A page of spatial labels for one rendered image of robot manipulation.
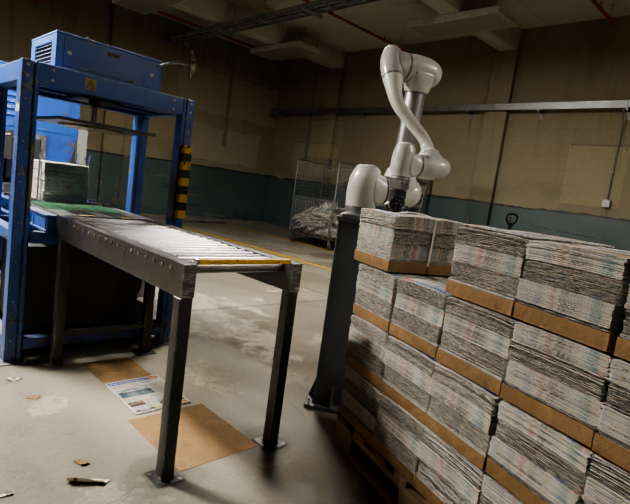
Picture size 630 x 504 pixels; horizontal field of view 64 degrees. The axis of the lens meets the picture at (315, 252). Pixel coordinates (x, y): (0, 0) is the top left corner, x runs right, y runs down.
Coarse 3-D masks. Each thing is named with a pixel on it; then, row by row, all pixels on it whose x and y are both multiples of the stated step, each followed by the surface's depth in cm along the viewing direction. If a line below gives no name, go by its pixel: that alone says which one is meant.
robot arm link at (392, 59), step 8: (384, 48) 248; (392, 48) 243; (384, 56) 242; (392, 56) 240; (400, 56) 241; (408, 56) 242; (384, 64) 241; (392, 64) 239; (400, 64) 240; (408, 64) 242; (384, 72) 240; (408, 72) 243
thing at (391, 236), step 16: (368, 224) 212; (384, 224) 199; (400, 224) 194; (416, 224) 196; (368, 240) 211; (384, 240) 200; (400, 240) 195; (416, 240) 199; (384, 256) 198; (400, 256) 197; (416, 256) 200; (400, 272) 200
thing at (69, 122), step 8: (40, 120) 299; (48, 120) 289; (56, 120) 280; (64, 120) 271; (72, 120) 268; (80, 120) 271; (80, 128) 303; (88, 128) 292; (96, 128) 286; (104, 128) 289; (112, 128) 284; (120, 128) 287; (152, 136) 304
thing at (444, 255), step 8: (424, 216) 222; (448, 224) 203; (456, 224) 204; (440, 232) 202; (448, 232) 203; (440, 240) 203; (448, 240) 204; (440, 248) 204; (448, 248) 205; (456, 248) 206; (440, 256) 205; (448, 256) 206; (440, 264) 205; (448, 264) 206
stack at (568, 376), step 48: (384, 288) 197; (432, 288) 174; (384, 336) 196; (432, 336) 170; (480, 336) 151; (528, 336) 135; (432, 384) 168; (528, 384) 133; (576, 384) 121; (336, 432) 225; (384, 432) 191; (432, 432) 167; (480, 432) 147; (528, 432) 132; (432, 480) 165; (480, 480) 146; (528, 480) 131; (576, 480) 119
